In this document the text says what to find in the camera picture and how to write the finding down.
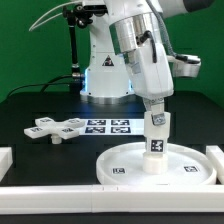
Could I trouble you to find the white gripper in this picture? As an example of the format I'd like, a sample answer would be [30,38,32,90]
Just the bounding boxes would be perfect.
[125,43,173,126]

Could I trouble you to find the white cable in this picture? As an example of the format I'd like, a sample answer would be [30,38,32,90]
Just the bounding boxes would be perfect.
[28,0,84,32]

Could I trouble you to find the white front fence bar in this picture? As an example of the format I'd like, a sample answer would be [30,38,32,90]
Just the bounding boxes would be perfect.
[0,185,224,214]

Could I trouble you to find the white right fence bar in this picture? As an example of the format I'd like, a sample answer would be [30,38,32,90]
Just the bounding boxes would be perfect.
[206,145,224,185]

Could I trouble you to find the white round table top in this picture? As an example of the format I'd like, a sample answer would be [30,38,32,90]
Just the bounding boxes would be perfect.
[96,142,217,186]

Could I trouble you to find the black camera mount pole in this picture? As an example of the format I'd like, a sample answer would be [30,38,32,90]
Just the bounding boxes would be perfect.
[62,4,94,80]

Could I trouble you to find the white left fence bar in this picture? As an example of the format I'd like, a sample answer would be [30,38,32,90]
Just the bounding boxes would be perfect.
[0,147,13,182]

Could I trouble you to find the white cross-shaped table base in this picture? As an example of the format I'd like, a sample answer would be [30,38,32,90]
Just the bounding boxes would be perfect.
[24,117,85,144]

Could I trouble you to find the white fence bar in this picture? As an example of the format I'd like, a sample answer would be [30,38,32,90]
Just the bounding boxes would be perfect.
[0,185,224,214]
[0,147,13,182]
[206,145,224,185]

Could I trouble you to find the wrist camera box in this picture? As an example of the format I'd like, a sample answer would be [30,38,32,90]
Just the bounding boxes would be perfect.
[167,55,201,78]

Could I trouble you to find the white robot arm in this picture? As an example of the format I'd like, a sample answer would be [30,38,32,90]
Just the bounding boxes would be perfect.
[82,0,214,126]

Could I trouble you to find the black camera on mount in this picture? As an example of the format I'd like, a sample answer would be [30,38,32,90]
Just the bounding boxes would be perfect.
[82,0,107,13]

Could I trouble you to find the white fiducial marker sheet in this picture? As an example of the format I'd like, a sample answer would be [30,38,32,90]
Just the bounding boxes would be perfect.
[79,119,144,135]

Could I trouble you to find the black cable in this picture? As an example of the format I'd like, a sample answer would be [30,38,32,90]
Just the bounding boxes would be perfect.
[6,74,84,99]

